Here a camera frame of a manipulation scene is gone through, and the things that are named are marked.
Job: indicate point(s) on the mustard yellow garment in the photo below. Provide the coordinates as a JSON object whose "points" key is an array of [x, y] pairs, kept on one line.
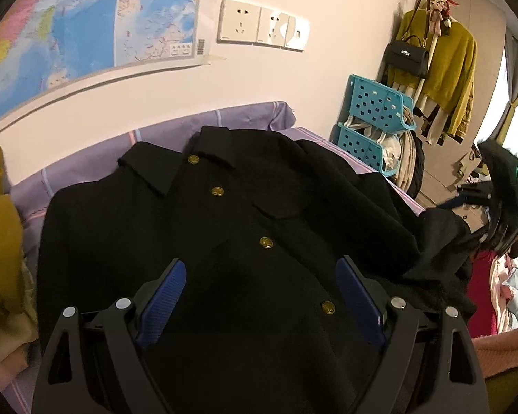
{"points": [[0, 233]]}

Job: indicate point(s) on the teal perforated plastic basket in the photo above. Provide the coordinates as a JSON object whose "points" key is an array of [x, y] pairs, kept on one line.
{"points": [[360, 146], [375, 101]]}

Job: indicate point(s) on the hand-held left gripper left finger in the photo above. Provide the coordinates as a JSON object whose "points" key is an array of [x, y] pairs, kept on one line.
{"points": [[164, 302]]}

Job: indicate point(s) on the purple checked bed sheet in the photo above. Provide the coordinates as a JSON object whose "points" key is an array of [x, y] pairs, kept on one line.
{"points": [[90, 155]]}

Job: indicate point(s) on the yellow-green hanging sweater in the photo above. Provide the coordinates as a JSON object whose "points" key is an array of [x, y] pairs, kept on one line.
{"points": [[453, 64]]}

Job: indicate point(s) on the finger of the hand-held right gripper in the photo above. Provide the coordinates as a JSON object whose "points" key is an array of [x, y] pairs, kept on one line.
{"points": [[470, 196]]}

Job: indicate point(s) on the person's pink garment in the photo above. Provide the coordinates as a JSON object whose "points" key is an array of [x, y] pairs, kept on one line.
{"points": [[505, 349]]}

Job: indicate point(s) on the teal perforated storage rack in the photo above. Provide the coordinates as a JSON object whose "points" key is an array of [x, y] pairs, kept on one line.
{"points": [[410, 159]]}

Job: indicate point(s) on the magenta cloth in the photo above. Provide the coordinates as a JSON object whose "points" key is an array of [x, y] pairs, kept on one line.
{"points": [[483, 293]]}

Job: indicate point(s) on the black jacket with gold buttons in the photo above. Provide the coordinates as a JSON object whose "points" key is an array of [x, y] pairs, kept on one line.
{"points": [[241, 207]]}

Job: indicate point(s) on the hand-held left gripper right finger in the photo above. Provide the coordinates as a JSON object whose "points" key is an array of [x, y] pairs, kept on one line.
{"points": [[358, 302]]}

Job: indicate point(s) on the white and plaid hanging skirt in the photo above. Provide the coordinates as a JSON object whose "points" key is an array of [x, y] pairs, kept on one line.
{"points": [[427, 112]]}

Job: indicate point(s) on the pile of pale clothes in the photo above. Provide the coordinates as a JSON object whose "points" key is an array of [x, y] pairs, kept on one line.
{"points": [[516, 293]]}

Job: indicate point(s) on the beige cloth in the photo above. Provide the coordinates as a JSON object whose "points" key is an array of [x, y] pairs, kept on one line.
{"points": [[8, 349]]}

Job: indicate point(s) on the colourful wall map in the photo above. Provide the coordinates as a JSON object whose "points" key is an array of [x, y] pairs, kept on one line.
{"points": [[90, 21]]}

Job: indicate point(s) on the white wall socket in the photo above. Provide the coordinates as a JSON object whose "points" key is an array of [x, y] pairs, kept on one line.
{"points": [[238, 21], [273, 26]]}

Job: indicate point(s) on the pink plush toy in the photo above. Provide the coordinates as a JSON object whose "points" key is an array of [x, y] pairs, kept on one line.
{"points": [[436, 13]]}

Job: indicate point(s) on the white wall switch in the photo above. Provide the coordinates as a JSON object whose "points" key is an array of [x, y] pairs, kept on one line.
{"points": [[298, 34]]}

